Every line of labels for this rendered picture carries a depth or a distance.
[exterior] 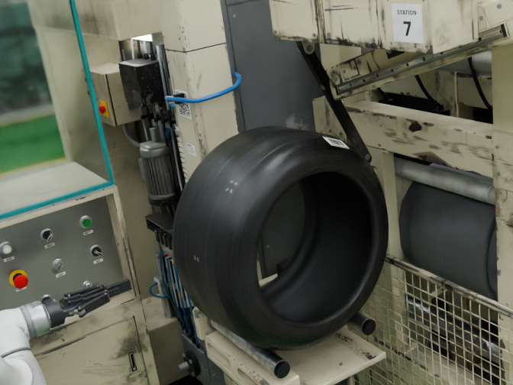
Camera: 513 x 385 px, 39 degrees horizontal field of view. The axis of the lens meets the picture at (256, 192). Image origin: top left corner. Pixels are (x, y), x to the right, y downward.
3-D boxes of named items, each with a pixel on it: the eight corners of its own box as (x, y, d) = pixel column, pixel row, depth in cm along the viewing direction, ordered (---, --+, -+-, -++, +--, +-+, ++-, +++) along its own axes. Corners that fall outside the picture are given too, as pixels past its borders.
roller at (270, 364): (217, 308, 208) (225, 317, 211) (206, 320, 207) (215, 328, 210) (284, 358, 180) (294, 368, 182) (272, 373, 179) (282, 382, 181)
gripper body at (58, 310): (47, 308, 186) (82, 296, 190) (38, 297, 193) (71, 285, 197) (54, 334, 188) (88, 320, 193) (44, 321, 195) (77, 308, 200)
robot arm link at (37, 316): (15, 302, 190) (38, 293, 193) (24, 331, 193) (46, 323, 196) (24, 314, 183) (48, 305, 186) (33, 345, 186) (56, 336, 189)
